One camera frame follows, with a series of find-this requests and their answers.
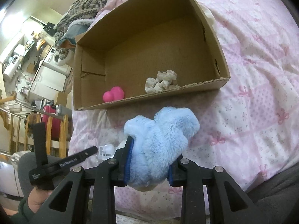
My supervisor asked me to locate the brown cardboard box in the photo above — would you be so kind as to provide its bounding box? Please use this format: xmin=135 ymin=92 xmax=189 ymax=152
xmin=73 ymin=0 xmax=230 ymax=110

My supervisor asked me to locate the beige lace scrunchie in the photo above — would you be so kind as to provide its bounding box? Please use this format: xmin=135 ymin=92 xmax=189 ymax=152
xmin=144 ymin=70 xmax=179 ymax=94

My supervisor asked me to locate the pink patterned quilt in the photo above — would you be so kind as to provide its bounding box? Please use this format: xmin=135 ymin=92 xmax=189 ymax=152
xmin=69 ymin=0 xmax=298 ymax=223

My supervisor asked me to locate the person's left hand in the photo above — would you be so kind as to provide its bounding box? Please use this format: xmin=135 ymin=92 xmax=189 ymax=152
xmin=27 ymin=187 xmax=53 ymax=213

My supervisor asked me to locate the wooden chair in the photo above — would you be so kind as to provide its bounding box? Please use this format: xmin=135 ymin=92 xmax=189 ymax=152
xmin=7 ymin=114 xmax=69 ymax=158

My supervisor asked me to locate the pink rubber duck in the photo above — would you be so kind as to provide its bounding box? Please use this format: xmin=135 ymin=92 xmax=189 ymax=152
xmin=102 ymin=86 xmax=125 ymax=103

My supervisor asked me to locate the white kitchen cabinet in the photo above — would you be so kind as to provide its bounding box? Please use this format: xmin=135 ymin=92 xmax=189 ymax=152
xmin=27 ymin=65 xmax=66 ymax=102

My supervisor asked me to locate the patterned knit blanket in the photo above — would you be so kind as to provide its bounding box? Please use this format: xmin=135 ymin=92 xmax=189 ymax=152
xmin=54 ymin=0 xmax=107 ymax=48

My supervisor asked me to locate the light blue plush toy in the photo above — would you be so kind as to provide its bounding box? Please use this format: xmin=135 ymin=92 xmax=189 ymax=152
xmin=124 ymin=107 xmax=200 ymax=191

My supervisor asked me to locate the white washing machine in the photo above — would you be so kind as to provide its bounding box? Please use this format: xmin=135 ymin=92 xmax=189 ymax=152
xmin=42 ymin=47 xmax=71 ymax=76

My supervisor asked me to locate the grey container with bottle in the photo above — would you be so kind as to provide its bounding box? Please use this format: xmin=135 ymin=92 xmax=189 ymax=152
xmin=55 ymin=104 xmax=69 ymax=117

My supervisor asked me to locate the blue grey jacket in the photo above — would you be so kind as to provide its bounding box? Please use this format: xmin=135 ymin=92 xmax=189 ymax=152
xmin=58 ymin=19 xmax=94 ymax=49

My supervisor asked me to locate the red suitcase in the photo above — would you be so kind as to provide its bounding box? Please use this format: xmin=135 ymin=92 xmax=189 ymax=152
xmin=41 ymin=105 xmax=61 ymax=141

